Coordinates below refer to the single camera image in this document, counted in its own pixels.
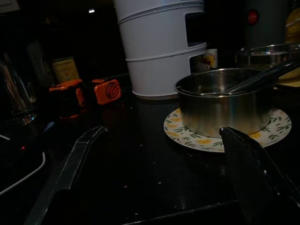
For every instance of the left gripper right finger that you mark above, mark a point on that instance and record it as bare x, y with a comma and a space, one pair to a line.
255, 178

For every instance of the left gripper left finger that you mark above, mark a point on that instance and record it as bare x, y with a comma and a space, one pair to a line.
68, 168

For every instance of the black power strip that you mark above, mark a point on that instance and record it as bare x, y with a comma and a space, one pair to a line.
22, 148

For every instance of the stainless steel pot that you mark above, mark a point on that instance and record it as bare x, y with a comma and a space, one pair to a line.
225, 112

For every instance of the orange black tape measure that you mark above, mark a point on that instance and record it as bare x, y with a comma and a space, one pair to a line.
68, 93

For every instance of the floral lemon print plate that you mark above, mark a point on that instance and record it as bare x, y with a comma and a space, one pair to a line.
185, 136

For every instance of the orange device with round grille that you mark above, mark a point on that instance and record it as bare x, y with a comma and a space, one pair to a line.
109, 91

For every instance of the black coffee machine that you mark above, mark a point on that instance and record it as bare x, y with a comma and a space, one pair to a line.
16, 89

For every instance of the yellow tea box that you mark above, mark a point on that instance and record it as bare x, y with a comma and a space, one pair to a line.
65, 71

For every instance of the silver metal tongs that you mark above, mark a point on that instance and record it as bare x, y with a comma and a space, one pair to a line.
248, 80

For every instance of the long black chopstick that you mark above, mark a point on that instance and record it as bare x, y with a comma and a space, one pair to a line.
269, 78

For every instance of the yellow round plate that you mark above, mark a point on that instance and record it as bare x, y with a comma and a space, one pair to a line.
289, 80

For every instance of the stainless steel bowl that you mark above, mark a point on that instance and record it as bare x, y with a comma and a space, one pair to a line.
269, 56

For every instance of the white cartoon print mug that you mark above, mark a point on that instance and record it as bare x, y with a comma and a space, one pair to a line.
207, 61

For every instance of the white tiered storage rack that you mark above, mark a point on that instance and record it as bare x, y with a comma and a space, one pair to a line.
154, 47

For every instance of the grey canister with red logo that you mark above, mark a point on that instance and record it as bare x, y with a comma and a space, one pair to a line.
264, 25

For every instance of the yellow oil bottle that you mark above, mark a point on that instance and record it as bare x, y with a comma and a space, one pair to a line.
294, 28

